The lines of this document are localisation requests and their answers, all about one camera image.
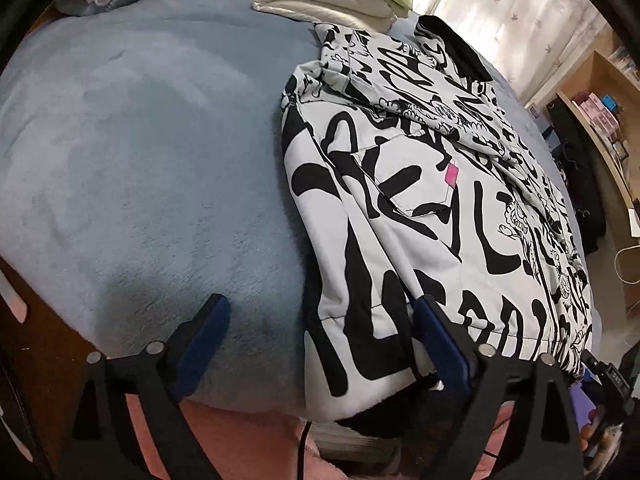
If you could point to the black bag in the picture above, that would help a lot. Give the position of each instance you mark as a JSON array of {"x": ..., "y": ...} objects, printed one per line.
[{"x": 582, "y": 185}]

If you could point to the beige folded garment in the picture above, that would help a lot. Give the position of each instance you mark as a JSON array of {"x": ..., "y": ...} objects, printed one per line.
[{"x": 325, "y": 5}]

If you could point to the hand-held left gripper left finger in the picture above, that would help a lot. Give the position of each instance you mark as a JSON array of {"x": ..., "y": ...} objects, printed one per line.
[{"x": 202, "y": 345}]

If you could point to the person's right hand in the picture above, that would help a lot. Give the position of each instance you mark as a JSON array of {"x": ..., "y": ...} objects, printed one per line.
[{"x": 590, "y": 437}]

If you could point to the black white printed jacket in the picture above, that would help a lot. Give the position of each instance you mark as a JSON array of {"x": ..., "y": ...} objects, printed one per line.
[{"x": 425, "y": 220}]

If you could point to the pink storage boxes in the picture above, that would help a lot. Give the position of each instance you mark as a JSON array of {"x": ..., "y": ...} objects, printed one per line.
[{"x": 595, "y": 110}]

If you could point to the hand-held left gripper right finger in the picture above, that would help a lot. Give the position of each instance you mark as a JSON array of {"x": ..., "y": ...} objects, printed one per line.
[{"x": 445, "y": 345}]

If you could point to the white patterned curtain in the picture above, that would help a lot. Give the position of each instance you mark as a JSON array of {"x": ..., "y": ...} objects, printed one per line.
[{"x": 510, "y": 10}]

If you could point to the wooden shelf unit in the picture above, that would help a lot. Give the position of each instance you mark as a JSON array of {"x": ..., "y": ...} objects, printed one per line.
[{"x": 610, "y": 125}]

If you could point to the blue bed blanket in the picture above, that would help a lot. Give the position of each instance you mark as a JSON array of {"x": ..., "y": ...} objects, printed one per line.
[{"x": 150, "y": 160}]

